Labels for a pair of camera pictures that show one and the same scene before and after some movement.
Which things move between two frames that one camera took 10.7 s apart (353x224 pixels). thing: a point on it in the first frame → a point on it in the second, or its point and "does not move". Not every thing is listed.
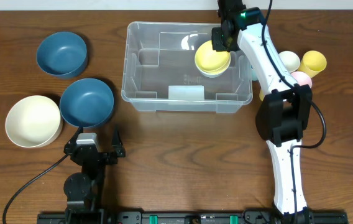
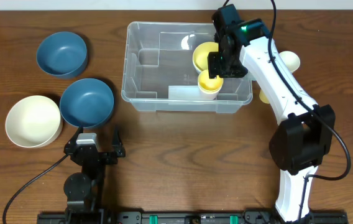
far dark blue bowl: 63,55 does not move
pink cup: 302,78 → 209,96
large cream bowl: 33,121 does not move
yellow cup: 261,94 does not move
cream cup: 290,60 does not move
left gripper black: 94,154 does not move
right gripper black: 220,43 → 215,66
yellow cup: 312,63 → 209,86
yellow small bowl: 210,61 does not move
